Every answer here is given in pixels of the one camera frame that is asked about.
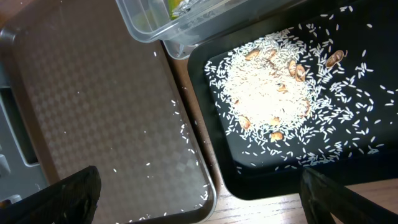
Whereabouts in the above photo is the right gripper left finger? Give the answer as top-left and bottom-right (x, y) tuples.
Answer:
(1, 166), (101, 224)

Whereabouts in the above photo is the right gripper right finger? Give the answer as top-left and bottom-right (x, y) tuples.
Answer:
(299, 168), (397, 224)

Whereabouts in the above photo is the green snack wrapper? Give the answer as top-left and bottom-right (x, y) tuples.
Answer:
(168, 0), (200, 19)

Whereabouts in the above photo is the grey plastic dishwasher rack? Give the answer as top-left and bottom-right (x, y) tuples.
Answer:
(0, 65), (49, 203)

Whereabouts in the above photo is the spilled rice food waste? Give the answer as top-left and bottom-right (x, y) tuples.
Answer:
(204, 1), (397, 175)

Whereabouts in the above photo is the clear plastic waste bin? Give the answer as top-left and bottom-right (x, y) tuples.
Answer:
(116, 0), (297, 59)

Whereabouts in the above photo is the dark brown serving tray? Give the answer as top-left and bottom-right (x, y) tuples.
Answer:
(1, 0), (216, 223)

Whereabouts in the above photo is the black rectangular tray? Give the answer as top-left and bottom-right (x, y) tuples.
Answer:
(188, 1), (397, 200)

